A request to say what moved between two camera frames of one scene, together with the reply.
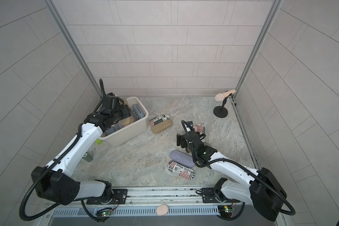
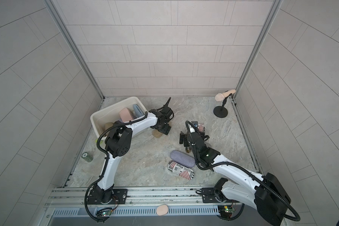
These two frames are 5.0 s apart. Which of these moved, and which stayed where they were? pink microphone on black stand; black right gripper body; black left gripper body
Moved: black left gripper body
Stayed: pink microphone on black stand; black right gripper body
